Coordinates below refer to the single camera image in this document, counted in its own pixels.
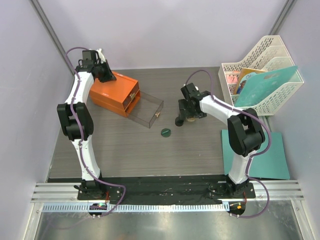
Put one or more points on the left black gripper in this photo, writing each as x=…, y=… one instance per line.
x=107, y=75

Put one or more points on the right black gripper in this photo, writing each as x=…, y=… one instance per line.
x=184, y=104

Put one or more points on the orange drawer organizer box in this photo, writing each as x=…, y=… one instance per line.
x=112, y=95

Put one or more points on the clear drawer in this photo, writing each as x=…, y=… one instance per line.
x=144, y=109
x=131, y=96

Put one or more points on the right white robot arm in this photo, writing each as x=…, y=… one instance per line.
x=245, y=132

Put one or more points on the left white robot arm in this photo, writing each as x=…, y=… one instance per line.
x=77, y=124

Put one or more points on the gold lid cream jar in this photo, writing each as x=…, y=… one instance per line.
x=191, y=119

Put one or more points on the dark green round compact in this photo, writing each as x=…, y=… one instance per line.
x=179, y=122

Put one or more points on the pink booklet in holder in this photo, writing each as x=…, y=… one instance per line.
x=232, y=79

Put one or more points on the yellow book in holder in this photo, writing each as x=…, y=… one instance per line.
x=245, y=74

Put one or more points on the teal plastic folder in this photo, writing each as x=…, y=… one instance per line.
x=260, y=86

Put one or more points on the teal clipboard on table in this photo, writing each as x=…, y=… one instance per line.
x=269, y=165

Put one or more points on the green puff with strap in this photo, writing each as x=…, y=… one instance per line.
x=165, y=132

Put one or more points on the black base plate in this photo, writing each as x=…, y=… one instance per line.
x=190, y=188

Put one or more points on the aluminium rail frame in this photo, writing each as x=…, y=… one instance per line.
x=59, y=192

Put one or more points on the white slotted cable duct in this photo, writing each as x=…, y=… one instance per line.
x=90, y=207

